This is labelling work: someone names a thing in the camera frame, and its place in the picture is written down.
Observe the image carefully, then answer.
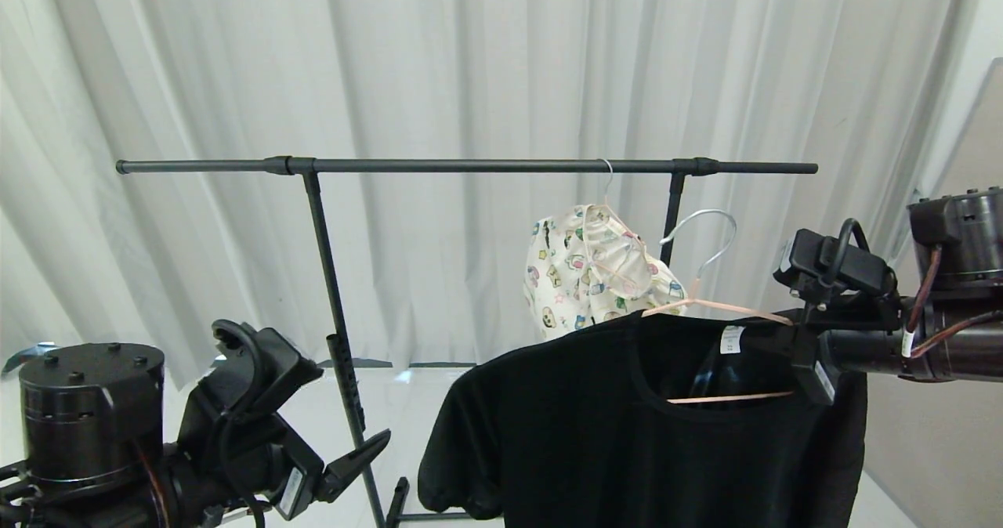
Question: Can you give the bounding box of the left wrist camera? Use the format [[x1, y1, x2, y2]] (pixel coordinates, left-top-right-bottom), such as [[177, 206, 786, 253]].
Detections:
[[176, 320, 324, 454]]

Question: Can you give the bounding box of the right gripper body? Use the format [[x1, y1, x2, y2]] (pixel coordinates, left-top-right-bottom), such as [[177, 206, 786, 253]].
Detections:
[[790, 323, 911, 407]]

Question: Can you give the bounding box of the white curtain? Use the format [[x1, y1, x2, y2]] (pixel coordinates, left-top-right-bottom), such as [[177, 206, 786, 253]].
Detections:
[[0, 0, 980, 388]]

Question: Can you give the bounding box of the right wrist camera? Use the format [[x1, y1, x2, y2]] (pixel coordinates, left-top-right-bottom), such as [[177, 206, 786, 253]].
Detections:
[[774, 229, 898, 325]]

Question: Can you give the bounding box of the cream printed garment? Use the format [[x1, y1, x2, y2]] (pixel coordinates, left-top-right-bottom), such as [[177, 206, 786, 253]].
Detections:
[[523, 204, 689, 341]]

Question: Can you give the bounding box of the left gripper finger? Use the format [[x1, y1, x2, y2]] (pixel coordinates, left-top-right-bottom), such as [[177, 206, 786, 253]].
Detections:
[[313, 429, 393, 504]]

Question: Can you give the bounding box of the pink clothes hanger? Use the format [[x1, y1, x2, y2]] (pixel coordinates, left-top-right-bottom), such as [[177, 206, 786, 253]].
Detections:
[[584, 160, 655, 302], [643, 209, 796, 405]]

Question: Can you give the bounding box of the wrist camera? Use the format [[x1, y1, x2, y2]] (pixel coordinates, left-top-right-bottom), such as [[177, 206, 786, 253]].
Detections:
[[774, 229, 898, 325], [176, 320, 324, 454]]

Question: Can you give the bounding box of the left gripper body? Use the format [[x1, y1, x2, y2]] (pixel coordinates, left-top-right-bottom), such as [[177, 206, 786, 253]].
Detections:
[[180, 426, 326, 521]]

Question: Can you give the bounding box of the black garment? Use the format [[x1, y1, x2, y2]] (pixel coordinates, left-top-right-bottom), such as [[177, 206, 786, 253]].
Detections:
[[418, 311, 869, 528]]

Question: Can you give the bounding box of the black clothes rack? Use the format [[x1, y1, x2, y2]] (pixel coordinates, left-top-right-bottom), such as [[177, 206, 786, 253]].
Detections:
[[116, 156, 820, 528]]

